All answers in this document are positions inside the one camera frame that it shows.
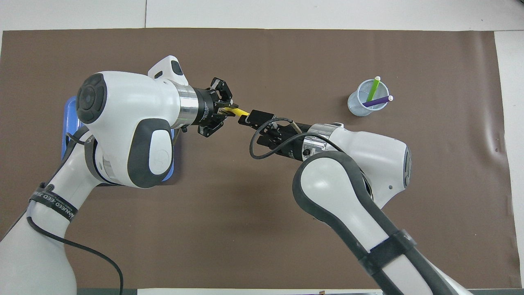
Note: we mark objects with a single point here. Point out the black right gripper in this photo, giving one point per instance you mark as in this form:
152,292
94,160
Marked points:
294,141

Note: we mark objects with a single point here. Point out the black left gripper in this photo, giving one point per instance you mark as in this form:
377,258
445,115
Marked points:
204,106

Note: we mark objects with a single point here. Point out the yellow marker pen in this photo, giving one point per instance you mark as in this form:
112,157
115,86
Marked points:
239,111

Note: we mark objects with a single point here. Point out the purple marker pen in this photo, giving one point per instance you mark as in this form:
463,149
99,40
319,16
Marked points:
376,102

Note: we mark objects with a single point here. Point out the green marker pen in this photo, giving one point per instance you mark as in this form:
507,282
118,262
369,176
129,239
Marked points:
373,90

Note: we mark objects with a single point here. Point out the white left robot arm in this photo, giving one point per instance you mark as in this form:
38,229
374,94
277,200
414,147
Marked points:
123,123

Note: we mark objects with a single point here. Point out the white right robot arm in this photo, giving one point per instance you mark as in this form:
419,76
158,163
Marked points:
360,164

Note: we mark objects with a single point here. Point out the clear plastic cup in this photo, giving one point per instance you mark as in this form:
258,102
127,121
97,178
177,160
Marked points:
355,107

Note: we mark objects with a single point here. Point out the brown table mat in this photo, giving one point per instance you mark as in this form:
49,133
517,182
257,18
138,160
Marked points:
262,225

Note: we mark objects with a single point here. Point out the blue plastic tray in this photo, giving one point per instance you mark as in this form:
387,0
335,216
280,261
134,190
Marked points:
68,135

